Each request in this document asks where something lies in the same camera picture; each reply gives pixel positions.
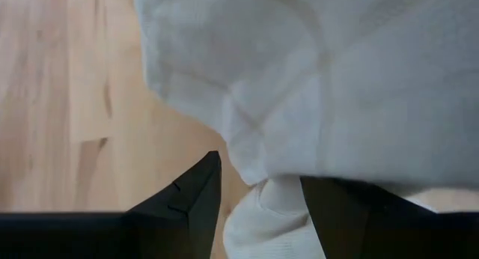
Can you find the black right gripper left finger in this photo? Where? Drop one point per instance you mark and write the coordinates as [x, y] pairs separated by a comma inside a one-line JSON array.
[[149, 236]]

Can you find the white waffle towel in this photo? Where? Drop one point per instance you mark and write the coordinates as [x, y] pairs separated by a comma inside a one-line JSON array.
[[299, 83]]

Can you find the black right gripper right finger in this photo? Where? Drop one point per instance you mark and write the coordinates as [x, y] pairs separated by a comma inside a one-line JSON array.
[[374, 229]]

